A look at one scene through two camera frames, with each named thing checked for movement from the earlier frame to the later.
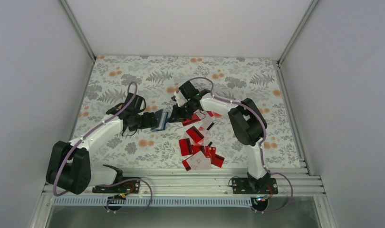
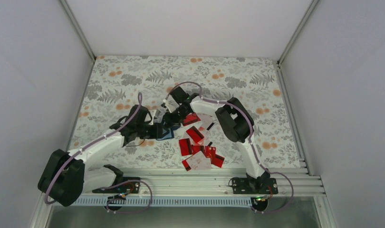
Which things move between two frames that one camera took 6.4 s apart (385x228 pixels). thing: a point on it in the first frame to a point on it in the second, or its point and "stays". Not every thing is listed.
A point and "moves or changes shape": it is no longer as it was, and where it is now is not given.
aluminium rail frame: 292,182 stays
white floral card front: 198,161 stays
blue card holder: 161,118 moves or changes shape
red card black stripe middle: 195,134 stays
